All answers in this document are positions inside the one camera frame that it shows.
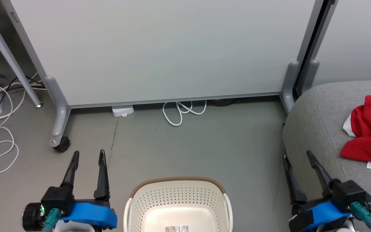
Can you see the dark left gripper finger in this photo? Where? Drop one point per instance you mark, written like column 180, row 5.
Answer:
column 71, row 170
column 102, row 180

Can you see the black caster wheel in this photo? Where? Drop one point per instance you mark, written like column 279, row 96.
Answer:
column 62, row 145

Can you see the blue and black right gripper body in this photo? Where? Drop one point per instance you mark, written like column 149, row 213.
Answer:
column 346, row 193

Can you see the narrow white partition panel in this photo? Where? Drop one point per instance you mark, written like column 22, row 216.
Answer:
column 359, row 38

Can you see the red garment with white lining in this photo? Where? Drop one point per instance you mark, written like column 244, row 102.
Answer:
column 366, row 145

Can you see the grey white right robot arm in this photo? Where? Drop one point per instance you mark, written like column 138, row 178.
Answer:
column 337, row 229

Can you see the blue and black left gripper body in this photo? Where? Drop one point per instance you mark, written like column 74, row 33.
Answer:
column 89, row 214

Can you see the grey partition foot with caster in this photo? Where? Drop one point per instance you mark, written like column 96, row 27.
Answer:
column 60, row 109

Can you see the grey metal table leg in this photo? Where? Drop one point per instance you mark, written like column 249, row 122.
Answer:
column 8, row 54

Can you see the printed paper label sticker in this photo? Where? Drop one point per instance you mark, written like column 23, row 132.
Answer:
column 177, row 228

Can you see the large white partition panel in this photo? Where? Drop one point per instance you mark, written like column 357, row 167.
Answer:
column 156, row 48

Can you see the small white plastic box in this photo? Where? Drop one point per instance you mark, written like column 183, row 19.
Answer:
column 123, row 111

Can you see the grey fabric sofa seat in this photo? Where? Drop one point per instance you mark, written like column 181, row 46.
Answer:
column 317, row 129

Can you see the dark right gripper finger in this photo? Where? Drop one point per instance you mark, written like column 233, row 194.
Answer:
column 295, row 190
column 320, row 174

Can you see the cream perforated laundry basket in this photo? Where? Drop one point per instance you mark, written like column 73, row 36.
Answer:
column 179, row 196

